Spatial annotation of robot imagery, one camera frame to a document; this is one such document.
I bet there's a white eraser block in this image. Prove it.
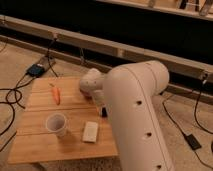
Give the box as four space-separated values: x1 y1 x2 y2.
82 121 98 143

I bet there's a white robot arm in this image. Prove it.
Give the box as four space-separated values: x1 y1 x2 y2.
79 60 175 171

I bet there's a translucent plastic cup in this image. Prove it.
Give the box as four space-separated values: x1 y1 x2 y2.
45 113 67 137

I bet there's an orange carrot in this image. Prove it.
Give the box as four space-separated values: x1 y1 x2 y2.
51 84 60 105

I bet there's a wooden board table top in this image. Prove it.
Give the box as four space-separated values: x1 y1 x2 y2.
8 77 117 164

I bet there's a blue electronics box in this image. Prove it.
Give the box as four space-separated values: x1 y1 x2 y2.
26 64 45 77

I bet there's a black power adapter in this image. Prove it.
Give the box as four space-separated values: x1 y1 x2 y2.
185 134 201 150

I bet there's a long wooden beam rail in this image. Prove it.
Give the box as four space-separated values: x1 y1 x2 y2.
0 14 213 81

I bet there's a black cable on left floor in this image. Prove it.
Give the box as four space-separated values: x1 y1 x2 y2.
0 73 36 153

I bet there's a black cable on floor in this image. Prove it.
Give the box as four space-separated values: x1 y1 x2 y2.
162 78 213 161
0 73 36 153

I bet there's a black cable on right floor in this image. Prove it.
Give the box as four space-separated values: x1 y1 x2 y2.
162 78 213 161

